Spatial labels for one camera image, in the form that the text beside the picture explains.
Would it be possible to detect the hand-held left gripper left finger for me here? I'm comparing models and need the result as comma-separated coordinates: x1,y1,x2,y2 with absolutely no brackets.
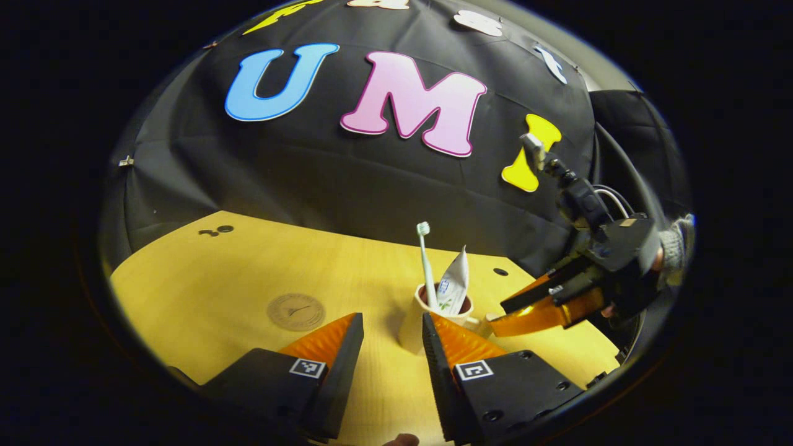
199,312,365,442

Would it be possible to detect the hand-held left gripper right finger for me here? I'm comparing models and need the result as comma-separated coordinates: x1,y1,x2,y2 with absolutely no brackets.
422,312,584,445

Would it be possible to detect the beige cup with handle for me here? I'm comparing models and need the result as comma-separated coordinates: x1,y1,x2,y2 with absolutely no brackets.
398,284,493,356

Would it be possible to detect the round brown coaster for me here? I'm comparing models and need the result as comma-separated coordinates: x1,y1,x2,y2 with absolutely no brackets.
267,292,326,332

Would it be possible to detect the white toothpaste tube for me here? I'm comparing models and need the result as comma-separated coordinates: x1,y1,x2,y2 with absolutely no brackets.
436,245,470,315

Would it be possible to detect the pale green toothbrush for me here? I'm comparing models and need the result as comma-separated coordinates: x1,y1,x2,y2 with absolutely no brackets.
416,221,439,310

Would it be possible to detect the wooden desktop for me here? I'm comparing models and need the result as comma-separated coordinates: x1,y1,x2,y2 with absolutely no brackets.
110,211,621,446

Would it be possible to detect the black backdrop cloth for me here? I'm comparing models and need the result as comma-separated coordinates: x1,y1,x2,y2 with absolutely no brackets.
99,0,691,279

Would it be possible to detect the white cable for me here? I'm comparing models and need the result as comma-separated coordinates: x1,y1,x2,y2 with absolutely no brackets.
592,184,637,219

